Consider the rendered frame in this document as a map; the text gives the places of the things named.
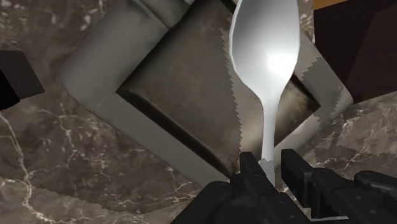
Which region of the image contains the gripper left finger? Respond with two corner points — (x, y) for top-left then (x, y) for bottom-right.
(171, 151), (311, 224)

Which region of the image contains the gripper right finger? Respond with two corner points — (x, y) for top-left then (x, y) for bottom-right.
(280, 148), (397, 224)

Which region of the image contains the silver spoon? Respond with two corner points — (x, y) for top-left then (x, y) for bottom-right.
(228, 0), (301, 188)

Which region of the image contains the dark robot stand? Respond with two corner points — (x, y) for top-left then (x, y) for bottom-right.
(312, 0), (397, 105)

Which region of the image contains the grey square sink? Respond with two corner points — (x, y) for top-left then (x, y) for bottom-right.
(57, 0), (354, 188)

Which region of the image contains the black box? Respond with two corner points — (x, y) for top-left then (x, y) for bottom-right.
(0, 50), (45, 111)

